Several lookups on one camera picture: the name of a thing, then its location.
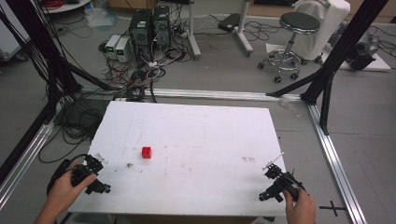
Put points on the white round table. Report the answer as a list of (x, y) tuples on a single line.
[(67, 6)]

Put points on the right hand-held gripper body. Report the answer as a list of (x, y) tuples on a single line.
[(281, 186)]

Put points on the clear plastic bag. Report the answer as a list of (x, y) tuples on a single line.
[(100, 16)]

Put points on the large black computer tower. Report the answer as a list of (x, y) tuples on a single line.
[(140, 29)]

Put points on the flat black box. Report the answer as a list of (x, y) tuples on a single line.
[(229, 22)]

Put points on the black machine on white board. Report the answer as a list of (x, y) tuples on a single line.
[(364, 53)]

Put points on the person's right hand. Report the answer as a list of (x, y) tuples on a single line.
[(301, 210)]

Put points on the white cloth cover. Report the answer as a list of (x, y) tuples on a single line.
[(327, 21)]

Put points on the white power supply unit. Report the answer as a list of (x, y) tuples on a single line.
[(112, 45), (122, 49)]

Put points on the person's left hand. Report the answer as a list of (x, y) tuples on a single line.
[(63, 193)]

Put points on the black round stool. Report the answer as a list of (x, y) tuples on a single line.
[(297, 25)]

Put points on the red cube block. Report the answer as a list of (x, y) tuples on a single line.
[(146, 152)]

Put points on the aluminium floor rail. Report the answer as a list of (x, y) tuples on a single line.
[(25, 158), (336, 168), (218, 94)]

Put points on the slim black computer tower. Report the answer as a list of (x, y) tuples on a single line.
[(161, 26)]

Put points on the thin white strip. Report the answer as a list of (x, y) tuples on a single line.
[(274, 160)]

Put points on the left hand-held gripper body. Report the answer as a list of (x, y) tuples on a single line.
[(93, 186)]

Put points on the white table leg stand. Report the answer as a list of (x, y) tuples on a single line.
[(244, 34), (193, 34)]

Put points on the black metal frame post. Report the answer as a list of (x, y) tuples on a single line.
[(37, 34), (345, 46)]

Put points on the white cabinet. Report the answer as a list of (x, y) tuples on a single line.
[(11, 40)]

